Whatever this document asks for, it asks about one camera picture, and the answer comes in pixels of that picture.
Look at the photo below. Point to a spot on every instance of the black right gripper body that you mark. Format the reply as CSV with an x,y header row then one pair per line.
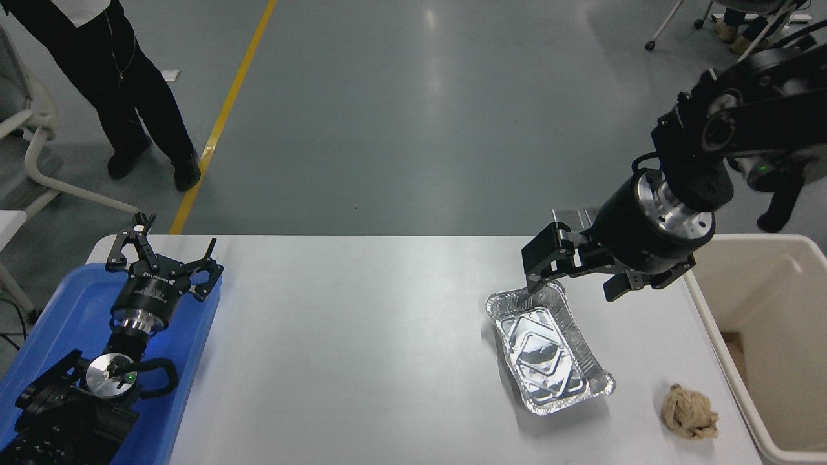
x,y
614,229

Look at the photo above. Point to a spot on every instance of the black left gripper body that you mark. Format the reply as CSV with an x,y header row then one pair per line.
x,y
152,290

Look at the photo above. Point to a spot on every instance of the silver foil tray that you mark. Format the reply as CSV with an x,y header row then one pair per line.
x,y
549,352

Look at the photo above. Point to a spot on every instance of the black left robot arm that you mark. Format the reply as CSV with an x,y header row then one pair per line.
x,y
77,413

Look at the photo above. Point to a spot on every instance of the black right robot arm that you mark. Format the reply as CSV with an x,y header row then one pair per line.
x,y
743,116

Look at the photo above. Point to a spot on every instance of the silver floor plate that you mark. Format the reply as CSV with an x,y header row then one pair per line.
x,y
591,214
568,214

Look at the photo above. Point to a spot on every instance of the blue plastic tray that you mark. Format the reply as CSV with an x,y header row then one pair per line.
x,y
58,310

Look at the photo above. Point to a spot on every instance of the brown cardboard piece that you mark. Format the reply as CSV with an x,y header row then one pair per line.
x,y
733,352

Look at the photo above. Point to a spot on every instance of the white office chair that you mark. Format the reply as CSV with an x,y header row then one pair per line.
x,y
39,168

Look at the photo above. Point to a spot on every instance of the white side table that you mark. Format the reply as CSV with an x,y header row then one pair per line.
x,y
10,226

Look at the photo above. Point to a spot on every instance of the crumpled tan paper ball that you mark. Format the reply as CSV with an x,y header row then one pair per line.
x,y
690,413

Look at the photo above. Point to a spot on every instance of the large pale bin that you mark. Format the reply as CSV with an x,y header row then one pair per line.
x,y
775,271

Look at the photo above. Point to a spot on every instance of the standing person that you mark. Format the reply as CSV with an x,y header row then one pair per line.
x,y
110,71

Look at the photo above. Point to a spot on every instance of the white chair with casters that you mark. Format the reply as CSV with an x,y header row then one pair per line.
x,y
665,26

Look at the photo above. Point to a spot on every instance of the seated person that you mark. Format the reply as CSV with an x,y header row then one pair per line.
x,y
727,29

